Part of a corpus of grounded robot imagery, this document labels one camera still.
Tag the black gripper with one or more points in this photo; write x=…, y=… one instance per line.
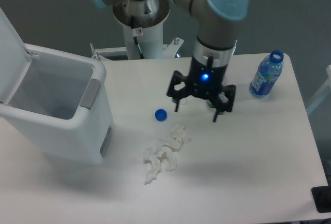
x=203, y=82

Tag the white push-lid trash can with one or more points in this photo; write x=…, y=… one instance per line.
x=57, y=100

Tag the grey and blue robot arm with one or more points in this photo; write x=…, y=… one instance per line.
x=219, y=25

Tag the small clear green-label bottle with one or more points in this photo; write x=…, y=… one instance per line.
x=210, y=103

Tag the blue bottle cap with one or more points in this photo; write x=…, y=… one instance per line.
x=161, y=115

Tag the crumpled white tissue rear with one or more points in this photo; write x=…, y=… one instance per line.
x=178, y=137

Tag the crumpled white tissue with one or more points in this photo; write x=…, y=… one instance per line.
x=178, y=137
x=161, y=155

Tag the blue plastic drink bottle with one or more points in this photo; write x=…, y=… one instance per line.
x=268, y=72

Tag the crumpled white tissue front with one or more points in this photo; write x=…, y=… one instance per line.
x=161, y=155

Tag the black device at table edge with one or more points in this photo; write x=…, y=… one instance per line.
x=321, y=196

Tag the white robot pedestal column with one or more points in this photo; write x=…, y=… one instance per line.
x=142, y=25

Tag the white metal frame bracket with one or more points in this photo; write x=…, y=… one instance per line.
x=118, y=53

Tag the white frame at right edge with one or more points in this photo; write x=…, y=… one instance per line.
x=320, y=95

